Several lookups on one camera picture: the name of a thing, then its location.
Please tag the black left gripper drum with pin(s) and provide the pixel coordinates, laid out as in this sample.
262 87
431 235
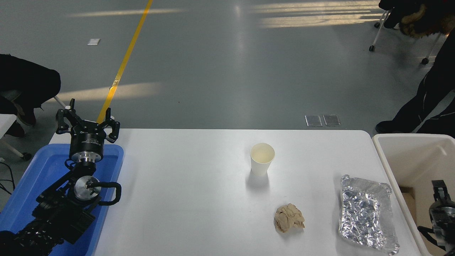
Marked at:
87 140

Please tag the silver floor plate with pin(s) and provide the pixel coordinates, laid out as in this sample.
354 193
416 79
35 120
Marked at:
331 120
313 121

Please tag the white wheeled stand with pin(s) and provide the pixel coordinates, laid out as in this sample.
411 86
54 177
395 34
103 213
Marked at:
5 122

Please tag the blue plastic tray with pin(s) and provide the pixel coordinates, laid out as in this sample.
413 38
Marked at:
39 170

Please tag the white chair leg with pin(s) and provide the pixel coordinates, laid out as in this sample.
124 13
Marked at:
59 102

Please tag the crumpled tan paper ball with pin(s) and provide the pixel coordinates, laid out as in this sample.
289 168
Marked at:
288 218

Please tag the person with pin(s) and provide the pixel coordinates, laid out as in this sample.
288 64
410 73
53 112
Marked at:
25 81
437 89

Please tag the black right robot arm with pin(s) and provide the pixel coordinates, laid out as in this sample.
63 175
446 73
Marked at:
442 236

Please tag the crumpled silver foil tray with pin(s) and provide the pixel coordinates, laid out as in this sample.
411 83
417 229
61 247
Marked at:
366 213

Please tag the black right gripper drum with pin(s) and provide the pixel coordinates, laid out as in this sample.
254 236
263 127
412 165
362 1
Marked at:
442 213

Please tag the white wheeled chair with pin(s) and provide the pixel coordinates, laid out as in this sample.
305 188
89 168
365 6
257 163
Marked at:
378 30

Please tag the white paper cup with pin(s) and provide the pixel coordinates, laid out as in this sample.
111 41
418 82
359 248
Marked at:
261 167

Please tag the dark fur-trimmed coat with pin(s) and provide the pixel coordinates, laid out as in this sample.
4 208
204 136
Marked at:
419 17

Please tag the large pale plastic bin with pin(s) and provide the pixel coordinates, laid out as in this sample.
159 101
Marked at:
408 156

